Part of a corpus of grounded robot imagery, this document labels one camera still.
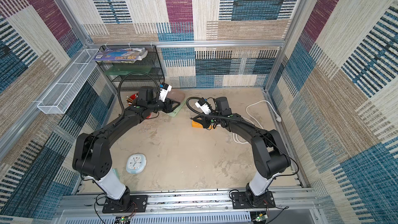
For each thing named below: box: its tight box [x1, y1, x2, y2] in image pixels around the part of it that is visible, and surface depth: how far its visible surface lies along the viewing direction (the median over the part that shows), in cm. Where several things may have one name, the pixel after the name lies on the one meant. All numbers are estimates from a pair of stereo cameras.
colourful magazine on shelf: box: [92, 47, 149, 64], surface depth 83 cm
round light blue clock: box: [125, 152, 147, 175], surface depth 85 cm
